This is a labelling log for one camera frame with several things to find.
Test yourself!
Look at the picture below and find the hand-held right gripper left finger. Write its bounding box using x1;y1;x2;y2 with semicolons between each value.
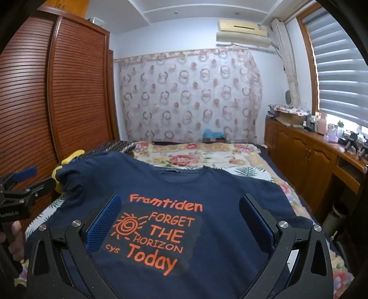
27;192;123;299

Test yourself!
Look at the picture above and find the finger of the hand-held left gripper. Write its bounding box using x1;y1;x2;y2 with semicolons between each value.
6;178;57;202
0;167;38;190

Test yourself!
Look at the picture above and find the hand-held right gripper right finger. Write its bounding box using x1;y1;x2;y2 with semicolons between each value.
239;193;335;299

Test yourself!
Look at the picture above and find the navy printed t-shirt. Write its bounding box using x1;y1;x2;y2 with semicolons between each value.
25;152;314;299

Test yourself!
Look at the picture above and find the person's left hand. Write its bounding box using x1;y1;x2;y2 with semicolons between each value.
0;221;23;261

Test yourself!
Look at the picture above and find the yellow plush toy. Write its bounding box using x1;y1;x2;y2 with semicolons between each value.
52;149;87;192

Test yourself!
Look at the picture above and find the grey thermos bottle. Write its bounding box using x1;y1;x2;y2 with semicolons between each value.
323;203;348;239

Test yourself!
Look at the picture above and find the dark beaded cushion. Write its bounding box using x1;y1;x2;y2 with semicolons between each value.
83;140;137;161

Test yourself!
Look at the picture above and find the wooden sideboard cabinet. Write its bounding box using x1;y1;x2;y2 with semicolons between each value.
264;118;368;219

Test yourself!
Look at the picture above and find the floral blanket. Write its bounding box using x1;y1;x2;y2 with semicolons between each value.
24;141;355;299

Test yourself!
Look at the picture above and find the wooden louvered wardrobe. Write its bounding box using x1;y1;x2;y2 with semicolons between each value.
0;4;120;230

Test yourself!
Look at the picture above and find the blue crumpled cloth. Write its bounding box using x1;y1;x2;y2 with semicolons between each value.
203;129;226;143

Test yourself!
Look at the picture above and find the cardboard box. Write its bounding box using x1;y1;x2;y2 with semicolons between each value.
276;111;308;127

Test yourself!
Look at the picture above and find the purple bag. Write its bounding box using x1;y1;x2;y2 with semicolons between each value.
323;126;340;142

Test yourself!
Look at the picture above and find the pink bottle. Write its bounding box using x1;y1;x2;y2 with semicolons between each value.
316;112;328;134

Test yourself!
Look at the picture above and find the black tripod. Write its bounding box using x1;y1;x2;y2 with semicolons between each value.
345;131;365;153

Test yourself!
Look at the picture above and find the tied beige curtain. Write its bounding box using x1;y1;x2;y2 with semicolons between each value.
272;19;301;108

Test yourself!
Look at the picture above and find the striped window blind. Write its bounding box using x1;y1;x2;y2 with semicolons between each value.
302;3;368;127

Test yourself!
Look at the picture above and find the beige air conditioner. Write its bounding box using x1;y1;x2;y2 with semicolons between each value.
216;19;272;48

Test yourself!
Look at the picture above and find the ring patterned curtain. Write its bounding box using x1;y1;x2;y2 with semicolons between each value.
114;47;263;144

